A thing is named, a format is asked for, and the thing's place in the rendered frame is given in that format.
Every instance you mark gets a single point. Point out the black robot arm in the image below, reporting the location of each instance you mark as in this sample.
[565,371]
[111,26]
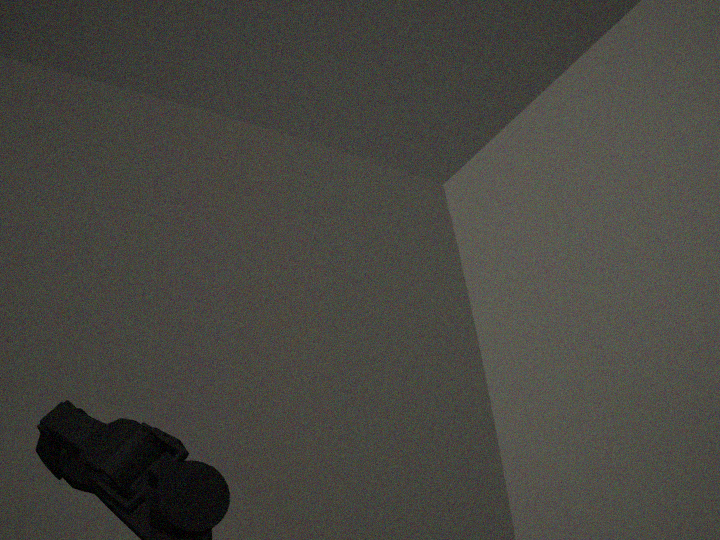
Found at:
[139,472]

